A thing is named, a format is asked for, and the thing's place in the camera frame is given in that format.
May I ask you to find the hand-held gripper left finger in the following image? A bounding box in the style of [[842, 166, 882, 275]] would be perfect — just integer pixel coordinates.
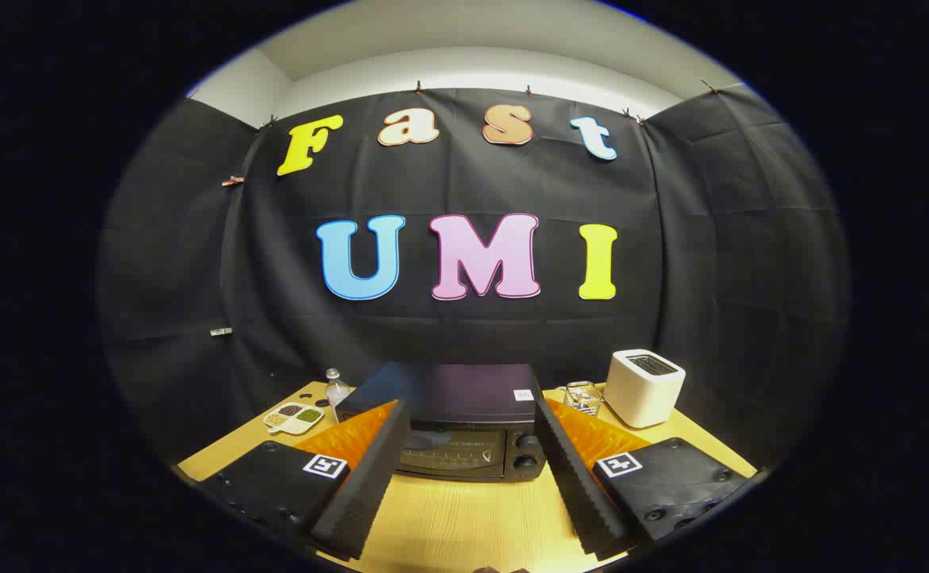
[[197, 398, 412, 562]]

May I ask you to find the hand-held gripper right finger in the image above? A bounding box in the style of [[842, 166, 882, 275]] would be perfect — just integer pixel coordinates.
[[533, 396, 755, 562]]

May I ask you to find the black toaster oven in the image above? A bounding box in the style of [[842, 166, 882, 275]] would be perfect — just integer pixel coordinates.
[[335, 362, 548, 482]]

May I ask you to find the white toaster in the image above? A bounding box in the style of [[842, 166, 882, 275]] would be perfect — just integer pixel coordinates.
[[603, 349, 686, 429]]

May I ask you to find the clear plastic bottle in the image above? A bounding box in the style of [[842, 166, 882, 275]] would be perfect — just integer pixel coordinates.
[[325, 368, 352, 419]]

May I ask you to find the white divided spice dish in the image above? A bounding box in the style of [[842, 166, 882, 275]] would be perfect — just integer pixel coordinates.
[[263, 402, 326, 436]]

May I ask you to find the black backdrop cloth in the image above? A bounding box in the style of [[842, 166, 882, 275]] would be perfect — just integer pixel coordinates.
[[98, 84, 853, 470]]

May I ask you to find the small wire basket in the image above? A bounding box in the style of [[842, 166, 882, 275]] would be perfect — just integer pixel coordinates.
[[564, 380, 602, 417]]

